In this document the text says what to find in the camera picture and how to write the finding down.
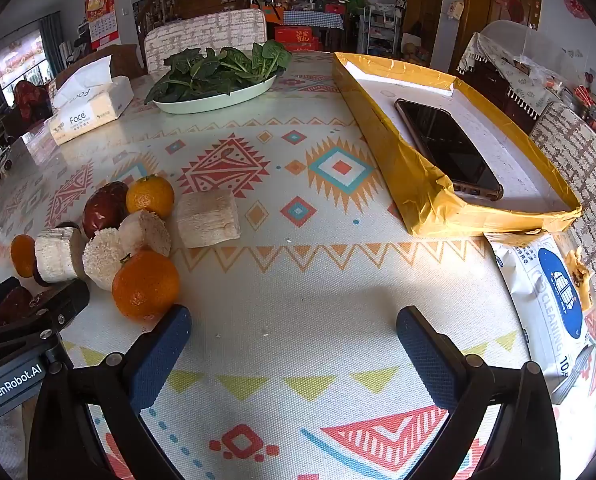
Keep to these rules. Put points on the yellow taped shallow box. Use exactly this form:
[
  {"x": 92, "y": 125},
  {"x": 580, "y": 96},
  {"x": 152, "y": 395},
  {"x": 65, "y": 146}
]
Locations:
[{"x": 378, "y": 125}]

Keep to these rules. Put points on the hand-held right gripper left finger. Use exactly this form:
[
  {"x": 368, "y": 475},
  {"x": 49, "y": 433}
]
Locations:
[{"x": 162, "y": 355}]

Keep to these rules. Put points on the white patterned chair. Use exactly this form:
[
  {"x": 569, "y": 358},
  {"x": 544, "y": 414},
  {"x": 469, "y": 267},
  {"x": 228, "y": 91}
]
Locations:
[
  {"x": 202, "y": 35},
  {"x": 578, "y": 170}
]

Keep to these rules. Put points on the red gift box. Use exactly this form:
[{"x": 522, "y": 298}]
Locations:
[{"x": 298, "y": 37}]

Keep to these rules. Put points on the white wet wipes pack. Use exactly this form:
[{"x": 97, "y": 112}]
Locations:
[{"x": 538, "y": 310}]

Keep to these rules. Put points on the orange mandarin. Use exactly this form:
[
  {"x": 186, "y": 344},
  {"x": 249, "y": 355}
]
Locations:
[
  {"x": 145, "y": 285},
  {"x": 150, "y": 197},
  {"x": 22, "y": 255}
]

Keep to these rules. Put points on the red wall calendar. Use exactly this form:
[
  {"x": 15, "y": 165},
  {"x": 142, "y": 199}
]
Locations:
[{"x": 100, "y": 15}]

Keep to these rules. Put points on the red patterned cloth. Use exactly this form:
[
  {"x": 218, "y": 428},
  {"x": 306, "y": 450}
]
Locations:
[{"x": 30, "y": 97}]

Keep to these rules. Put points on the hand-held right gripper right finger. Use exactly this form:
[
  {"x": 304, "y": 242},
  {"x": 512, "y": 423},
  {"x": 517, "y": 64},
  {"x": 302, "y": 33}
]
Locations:
[{"x": 428, "y": 355}]

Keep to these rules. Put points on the green spinach leaves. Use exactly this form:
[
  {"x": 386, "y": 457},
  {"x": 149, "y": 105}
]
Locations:
[{"x": 212, "y": 70}]

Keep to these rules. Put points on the white tissue box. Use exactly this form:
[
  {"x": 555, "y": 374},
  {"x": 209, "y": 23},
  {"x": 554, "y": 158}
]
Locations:
[{"x": 87, "y": 120}]

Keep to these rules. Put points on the brown cloth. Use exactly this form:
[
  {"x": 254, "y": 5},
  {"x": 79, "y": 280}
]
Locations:
[{"x": 125, "y": 60}]

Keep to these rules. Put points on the black smartphone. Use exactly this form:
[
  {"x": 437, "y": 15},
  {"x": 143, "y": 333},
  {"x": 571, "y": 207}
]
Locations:
[{"x": 448, "y": 150}]

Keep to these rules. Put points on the white fringed cloth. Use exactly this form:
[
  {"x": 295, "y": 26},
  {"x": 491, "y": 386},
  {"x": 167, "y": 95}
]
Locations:
[{"x": 498, "y": 65}]

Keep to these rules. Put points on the white oval plate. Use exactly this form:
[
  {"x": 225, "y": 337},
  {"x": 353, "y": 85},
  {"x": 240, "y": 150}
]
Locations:
[{"x": 217, "y": 100}]

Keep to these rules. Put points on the blue checkered table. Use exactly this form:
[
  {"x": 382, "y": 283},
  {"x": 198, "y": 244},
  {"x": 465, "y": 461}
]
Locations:
[{"x": 313, "y": 20}]

